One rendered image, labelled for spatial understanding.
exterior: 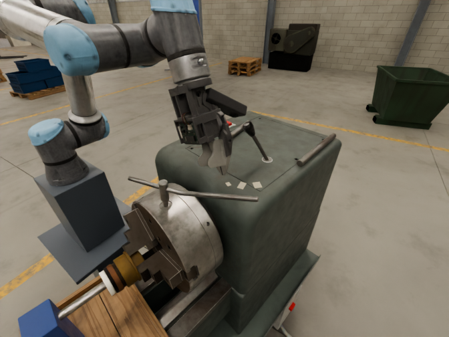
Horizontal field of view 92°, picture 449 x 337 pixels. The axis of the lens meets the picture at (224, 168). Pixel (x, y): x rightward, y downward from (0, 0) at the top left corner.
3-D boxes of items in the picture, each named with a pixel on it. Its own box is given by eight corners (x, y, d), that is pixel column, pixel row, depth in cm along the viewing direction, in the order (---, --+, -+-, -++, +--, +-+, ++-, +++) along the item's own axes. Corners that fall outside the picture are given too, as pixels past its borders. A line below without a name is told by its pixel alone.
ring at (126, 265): (130, 239, 63) (97, 259, 57) (146, 259, 57) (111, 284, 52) (137, 257, 68) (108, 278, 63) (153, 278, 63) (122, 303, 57)
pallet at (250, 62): (241, 68, 869) (242, 56, 844) (261, 70, 836) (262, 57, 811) (227, 74, 778) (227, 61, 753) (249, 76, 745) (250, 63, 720)
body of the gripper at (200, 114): (181, 146, 47) (162, 89, 43) (210, 134, 52) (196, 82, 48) (202, 148, 42) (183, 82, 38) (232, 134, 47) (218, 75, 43)
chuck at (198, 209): (168, 225, 91) (160, 165, 71) (220, 281, 75) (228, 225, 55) (161, 229, 89) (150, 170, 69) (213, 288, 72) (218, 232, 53)
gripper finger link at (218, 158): (208, 183, 49) (197, 144, 46) (227, 172, 52) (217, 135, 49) (217, 185, 46) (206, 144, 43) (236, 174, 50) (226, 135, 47)
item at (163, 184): (161, 214, 60) (156, 183, 52) (165, 208, 61) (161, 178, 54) (168, 216, 59) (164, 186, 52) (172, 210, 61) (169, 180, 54)
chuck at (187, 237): (161, 229, 89) (150, 170, 69) (213, 288, 72) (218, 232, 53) (140, 243, 84) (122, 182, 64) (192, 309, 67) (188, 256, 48)
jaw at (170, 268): (170, 240, 64) (194, 263, 56) (174, 252, 67) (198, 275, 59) (135, 265, 58) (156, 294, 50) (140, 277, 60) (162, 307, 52)
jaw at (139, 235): (160, 233, 69) (141, 199, 68) (164, 233, 65) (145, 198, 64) (125, 254, 63) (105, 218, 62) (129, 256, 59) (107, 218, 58)
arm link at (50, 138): (36, 156, 86) (17, 124, 78) (72, 144, 95) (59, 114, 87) (48, 166, 80) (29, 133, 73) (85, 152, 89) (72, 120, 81)
